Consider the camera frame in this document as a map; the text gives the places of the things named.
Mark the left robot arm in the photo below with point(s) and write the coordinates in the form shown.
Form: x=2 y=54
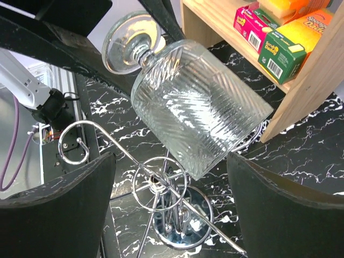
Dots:
x=44 y=103

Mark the ribbed goblet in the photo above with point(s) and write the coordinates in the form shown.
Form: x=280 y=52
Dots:
x=197 y=107

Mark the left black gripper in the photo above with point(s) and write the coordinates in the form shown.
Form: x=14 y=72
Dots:
x=58 y=37

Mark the wooden two-tier shelf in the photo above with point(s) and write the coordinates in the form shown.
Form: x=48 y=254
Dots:
x=211 y=21

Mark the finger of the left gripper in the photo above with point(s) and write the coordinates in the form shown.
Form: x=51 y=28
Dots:
x=163 y=14

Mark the chrome wine glass rack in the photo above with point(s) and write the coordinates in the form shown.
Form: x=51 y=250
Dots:
x=164 y=181

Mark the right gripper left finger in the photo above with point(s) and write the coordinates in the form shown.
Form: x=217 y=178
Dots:
x=61 y=218

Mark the green Scrub Daddy box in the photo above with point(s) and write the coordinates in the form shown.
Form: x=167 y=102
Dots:
x=286 y=49

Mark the pink sponge box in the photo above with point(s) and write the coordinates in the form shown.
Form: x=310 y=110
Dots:
x=255 y=20

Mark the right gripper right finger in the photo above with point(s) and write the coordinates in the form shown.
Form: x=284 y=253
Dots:
x=281 y=218

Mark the round yellow wooden coaster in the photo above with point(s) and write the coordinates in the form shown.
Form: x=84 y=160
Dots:
x=161 y=45

